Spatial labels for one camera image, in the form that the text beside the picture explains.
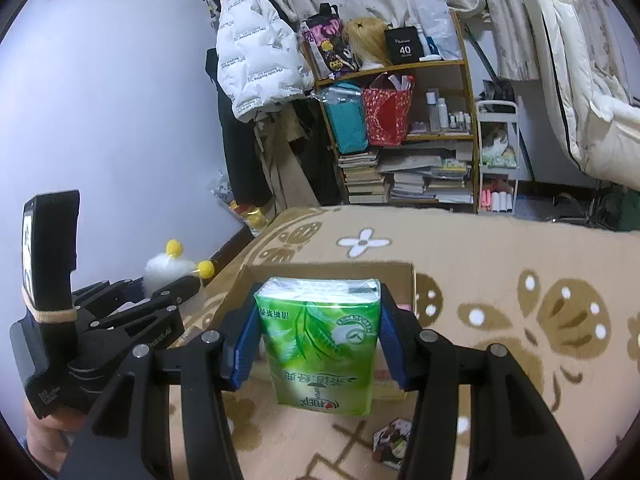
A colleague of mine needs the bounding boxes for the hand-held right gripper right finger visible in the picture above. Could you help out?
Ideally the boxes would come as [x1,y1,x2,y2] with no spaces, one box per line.
[379,282,586,480]

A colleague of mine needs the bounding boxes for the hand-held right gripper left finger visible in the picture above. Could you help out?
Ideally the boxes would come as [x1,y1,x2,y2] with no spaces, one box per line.
[59,306,262,480]

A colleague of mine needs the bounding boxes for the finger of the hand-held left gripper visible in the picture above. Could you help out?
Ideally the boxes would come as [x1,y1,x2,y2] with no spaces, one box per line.
[91,274,204,329]
[74,279,147,312]

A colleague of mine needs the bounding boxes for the white fluffy toy yellow pompoms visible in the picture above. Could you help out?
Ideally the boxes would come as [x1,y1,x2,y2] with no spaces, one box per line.
[144,239,217,301]

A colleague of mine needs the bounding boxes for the cardboard box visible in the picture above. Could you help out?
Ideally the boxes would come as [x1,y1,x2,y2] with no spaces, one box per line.
[205,261,418,402]

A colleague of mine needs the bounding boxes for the green tissue pack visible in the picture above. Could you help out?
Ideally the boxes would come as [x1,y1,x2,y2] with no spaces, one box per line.
[254,276,383,417]

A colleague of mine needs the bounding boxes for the white brown soft toy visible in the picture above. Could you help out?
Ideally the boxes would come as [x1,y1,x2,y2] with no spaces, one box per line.
[481,130,516,159]

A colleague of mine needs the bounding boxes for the person's left hand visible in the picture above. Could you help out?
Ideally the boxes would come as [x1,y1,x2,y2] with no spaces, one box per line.
[24,400,87,472]

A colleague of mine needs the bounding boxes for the printed hexagonal badge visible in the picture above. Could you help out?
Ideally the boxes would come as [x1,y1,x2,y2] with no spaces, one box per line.
[372,417,413,471]

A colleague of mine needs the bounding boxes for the pile of plastic packets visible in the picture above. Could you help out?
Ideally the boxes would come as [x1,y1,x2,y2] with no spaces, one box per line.
[210,170,277,237]

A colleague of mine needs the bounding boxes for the beige brown patterned blanket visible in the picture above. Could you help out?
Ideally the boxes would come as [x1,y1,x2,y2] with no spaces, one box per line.
[170,204,640,480]

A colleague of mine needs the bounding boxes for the black coat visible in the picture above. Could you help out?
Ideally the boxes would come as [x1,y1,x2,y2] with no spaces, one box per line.
[205,45,277,211]

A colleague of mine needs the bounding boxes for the pile of books and papers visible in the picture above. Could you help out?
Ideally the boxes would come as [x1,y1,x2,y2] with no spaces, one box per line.
[377,141,475,205]

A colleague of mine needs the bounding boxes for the stack of books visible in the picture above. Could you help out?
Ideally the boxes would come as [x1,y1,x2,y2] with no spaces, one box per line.
[337,150,390,205]

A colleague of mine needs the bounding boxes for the row of pink white bottles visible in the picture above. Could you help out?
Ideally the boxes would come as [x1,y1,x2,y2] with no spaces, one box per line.
[479,189,514,212]

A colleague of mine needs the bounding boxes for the beige cardboard sheets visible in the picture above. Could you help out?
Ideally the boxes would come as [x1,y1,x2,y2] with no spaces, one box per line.
[254,107,322,209]

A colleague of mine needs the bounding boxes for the pale green packets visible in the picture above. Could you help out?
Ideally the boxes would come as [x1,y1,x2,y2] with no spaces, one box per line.
[480,152,518,169]

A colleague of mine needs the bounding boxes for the white trolley cart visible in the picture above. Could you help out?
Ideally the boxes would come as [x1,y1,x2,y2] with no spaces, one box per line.
[475,100,522,216]

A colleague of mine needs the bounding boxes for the red patterned bag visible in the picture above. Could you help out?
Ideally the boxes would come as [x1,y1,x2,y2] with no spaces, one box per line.
[362,74,416,147]

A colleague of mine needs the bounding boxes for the black chair base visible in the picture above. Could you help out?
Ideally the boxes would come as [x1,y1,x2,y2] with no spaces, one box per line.
[547,182,619,231]

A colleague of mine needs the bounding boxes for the teal bag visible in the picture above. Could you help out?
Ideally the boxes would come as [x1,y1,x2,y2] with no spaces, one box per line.
[317,82,369,156]

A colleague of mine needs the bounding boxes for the white puffer jacket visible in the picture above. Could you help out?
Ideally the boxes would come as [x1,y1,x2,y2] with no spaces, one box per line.
[215,0,316,123]

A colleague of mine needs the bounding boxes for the wooden shelf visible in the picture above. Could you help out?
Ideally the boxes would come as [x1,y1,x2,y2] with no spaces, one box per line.
[300,10,479,213]

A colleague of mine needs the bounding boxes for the dark green bag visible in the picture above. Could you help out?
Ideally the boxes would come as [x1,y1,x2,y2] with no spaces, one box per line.
[602,185,640,233]

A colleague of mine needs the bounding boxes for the black dustpan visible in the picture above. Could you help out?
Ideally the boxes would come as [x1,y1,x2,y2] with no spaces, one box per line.
[482,79,516,102]

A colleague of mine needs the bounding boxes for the black box white print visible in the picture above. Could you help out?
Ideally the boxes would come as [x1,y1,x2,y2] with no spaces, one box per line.
[384,26,426,66]

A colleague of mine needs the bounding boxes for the printed pink black tote bag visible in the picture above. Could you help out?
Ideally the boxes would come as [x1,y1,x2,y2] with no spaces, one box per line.
[300,4,361,81]

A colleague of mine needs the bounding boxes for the blonde wig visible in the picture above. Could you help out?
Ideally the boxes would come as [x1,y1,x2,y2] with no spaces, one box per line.
[342,17,396,69]

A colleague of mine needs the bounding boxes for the white plastic bag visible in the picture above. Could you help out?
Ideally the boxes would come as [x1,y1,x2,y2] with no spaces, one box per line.
[412,0,463,61]

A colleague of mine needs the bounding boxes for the white duvet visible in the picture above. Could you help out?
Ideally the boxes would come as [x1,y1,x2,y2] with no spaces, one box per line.
[519,0,640,187]

